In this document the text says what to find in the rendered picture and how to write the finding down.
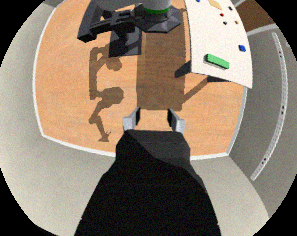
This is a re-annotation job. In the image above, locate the tan flat mat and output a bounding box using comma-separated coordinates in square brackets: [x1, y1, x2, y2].
[208, 0, 223, 10]

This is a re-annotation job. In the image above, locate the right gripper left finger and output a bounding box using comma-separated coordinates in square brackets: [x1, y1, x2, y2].
[123, 107, 140, 131]

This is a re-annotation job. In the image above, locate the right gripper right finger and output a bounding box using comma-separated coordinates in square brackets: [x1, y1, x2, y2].
[167, 109, 185, 135]

